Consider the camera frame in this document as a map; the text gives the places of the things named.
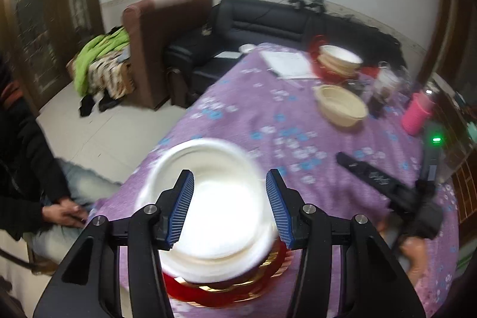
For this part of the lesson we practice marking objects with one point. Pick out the white plastic bowl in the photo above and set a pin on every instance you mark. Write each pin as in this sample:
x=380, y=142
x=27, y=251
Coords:
x=341, y=55

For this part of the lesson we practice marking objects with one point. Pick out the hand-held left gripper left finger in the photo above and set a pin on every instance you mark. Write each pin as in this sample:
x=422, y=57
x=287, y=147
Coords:
x=180, y=210

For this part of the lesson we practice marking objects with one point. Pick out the pink cup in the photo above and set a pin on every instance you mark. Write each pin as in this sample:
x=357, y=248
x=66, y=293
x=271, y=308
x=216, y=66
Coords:
x=418, y=113

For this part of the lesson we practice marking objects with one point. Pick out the small white dish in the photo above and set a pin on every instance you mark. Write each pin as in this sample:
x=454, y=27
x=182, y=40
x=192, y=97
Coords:
x=246, y=48

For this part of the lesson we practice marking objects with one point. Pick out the wooden glass doors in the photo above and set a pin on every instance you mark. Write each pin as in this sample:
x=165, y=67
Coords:
x=41, y=12

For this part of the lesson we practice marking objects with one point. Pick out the wooden door frame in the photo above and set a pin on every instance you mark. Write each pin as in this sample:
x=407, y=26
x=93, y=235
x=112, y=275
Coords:
x=445, y=5

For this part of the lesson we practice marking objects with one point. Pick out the white foam bowl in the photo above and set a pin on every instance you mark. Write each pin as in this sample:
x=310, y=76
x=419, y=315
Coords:
x=220, y=198
x=212, y=277
x=223, y=267

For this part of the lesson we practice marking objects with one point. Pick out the stacked bowls on red plate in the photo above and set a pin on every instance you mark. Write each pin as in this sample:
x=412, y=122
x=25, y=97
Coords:
x=320, y=72

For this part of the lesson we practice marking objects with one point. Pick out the white papers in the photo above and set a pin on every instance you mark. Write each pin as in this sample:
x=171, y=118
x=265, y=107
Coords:
x=289, y=64

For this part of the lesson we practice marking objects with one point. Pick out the dark glass bottle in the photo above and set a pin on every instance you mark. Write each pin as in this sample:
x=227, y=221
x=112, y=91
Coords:
x=377, y=102

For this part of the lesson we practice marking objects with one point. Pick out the green and patterned clothes pile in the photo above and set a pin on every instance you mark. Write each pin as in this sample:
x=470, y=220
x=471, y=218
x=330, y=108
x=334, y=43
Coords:
x=97, y=57

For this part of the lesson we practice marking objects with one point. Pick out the purple floral tablecloth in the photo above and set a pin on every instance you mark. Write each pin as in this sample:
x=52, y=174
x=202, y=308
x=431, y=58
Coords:
x=283, y=139

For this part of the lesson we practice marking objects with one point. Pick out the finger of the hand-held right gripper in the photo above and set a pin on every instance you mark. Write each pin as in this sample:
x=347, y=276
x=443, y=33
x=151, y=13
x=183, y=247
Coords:
x=367, y=174

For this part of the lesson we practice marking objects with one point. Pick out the dark clothes on floor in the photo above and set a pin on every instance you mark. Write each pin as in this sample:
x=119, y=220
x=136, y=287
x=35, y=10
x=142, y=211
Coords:
x=91, y=103

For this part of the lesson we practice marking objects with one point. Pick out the patterned brown blanket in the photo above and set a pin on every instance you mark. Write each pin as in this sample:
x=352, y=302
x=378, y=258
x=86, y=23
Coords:
x=111, y=76

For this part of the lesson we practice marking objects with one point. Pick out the brown armchair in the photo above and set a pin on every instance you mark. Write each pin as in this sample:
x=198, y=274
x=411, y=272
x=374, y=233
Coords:
x=156, y=38

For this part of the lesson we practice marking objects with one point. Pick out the grey flat tablet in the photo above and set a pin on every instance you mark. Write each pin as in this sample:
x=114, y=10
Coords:
x=228, y=55

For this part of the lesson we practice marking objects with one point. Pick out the person's right hand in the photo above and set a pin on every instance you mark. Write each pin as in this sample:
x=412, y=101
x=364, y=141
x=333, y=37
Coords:
x=415, y=254

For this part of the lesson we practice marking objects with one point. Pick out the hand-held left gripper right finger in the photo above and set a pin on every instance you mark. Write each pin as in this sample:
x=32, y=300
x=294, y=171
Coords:
x=279, y=208

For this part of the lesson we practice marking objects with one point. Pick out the glass jar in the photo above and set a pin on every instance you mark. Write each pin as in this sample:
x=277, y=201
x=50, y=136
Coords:
x=387, y=79

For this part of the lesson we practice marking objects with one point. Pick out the black leather sofa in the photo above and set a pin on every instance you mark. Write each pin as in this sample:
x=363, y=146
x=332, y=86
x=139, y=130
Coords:
x=253, y=27

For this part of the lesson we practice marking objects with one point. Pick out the red plate with white print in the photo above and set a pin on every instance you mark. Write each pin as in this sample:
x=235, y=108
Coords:
x=201, y=297

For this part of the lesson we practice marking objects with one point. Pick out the cream plastic basket bowl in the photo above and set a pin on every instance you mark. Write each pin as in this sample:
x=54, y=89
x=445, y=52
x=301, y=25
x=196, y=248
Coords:
x=341, y=107

